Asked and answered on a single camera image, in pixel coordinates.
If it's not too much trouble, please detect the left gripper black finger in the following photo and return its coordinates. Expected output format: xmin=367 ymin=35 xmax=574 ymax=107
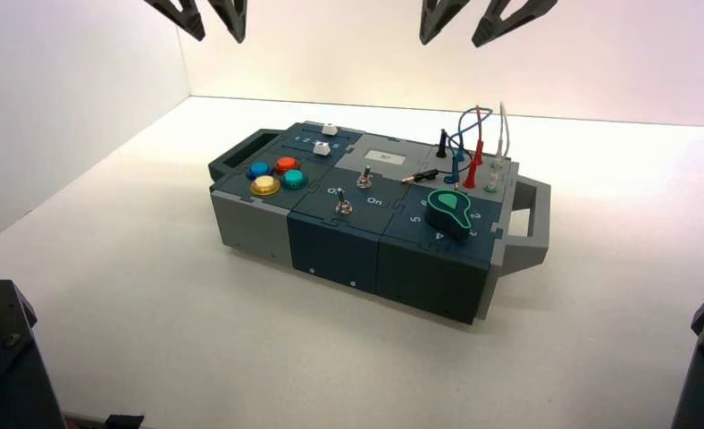
xmin=143 ymin=0 xmax=206 ymax=43
xmin=207 ymin=0 xmax=249 ymax=45

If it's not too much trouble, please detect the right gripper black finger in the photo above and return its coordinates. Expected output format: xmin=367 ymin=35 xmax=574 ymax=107
xmin=418 ymin=0 xmax=472 ymax=46
xmin=471 ymin=0 xmax=559 ymax=49

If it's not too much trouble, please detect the small grey display screen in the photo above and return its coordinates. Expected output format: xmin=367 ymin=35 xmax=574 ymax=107
xmin=363 ymin=148 xmax=408 ymax=165

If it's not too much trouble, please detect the yellow round push button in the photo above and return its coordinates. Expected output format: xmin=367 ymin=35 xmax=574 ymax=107
xmin=249 ymin=175 xmax=282 ymax=198

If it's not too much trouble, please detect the teal round push button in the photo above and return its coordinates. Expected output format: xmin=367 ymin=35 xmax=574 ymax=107
xmin=280 ymin=169 xmax=309 ymax=191

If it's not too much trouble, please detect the black green rotary knob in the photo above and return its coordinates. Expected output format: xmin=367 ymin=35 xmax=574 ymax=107
xmin=424 ymin=189 xmax=477 ymax=243

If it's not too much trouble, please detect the blue grey task board box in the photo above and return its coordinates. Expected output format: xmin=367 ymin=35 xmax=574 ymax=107
xmin=207 ymin=121 xmax=552 ymax=325

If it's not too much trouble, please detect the white banana plug cable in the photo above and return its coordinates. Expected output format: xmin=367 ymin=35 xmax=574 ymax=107
xmin=486 ymin=101 xmax=512 ymax=179

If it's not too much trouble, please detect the blue banana plug cable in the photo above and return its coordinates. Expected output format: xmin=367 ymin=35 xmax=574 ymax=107
xmin=443 ymin=107 xmax=495 ymax=185

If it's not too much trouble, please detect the red banana plug cable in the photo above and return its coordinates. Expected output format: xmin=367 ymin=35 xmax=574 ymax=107
xmin=462 ymin=105 xmax=485 ymax=190

